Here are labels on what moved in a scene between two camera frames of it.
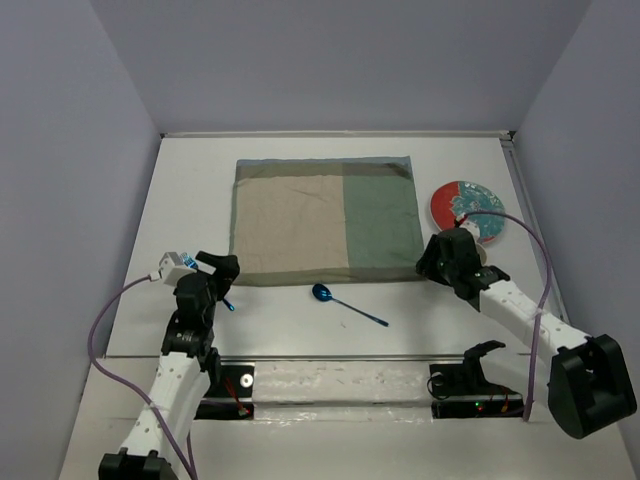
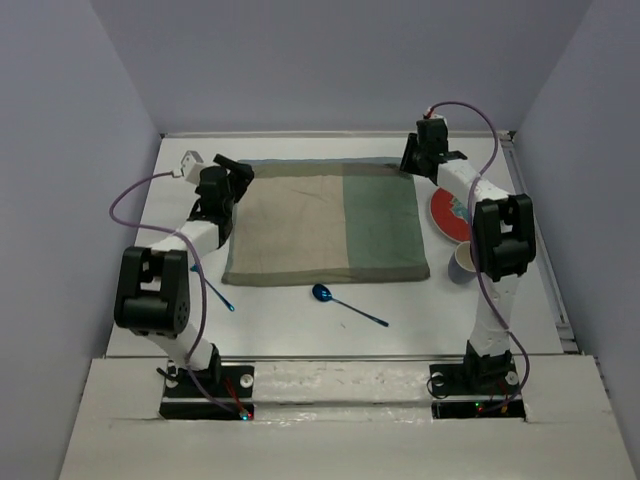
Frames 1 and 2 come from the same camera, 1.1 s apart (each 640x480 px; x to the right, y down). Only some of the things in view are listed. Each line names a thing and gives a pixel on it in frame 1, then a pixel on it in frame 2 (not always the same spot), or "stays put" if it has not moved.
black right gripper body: x=433 y=266 -> x=412 y=154
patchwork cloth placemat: x=324 y=220 stays put
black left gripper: x=224 y=267 -> x=241 y=171
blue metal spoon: x=324 y=293 stays put
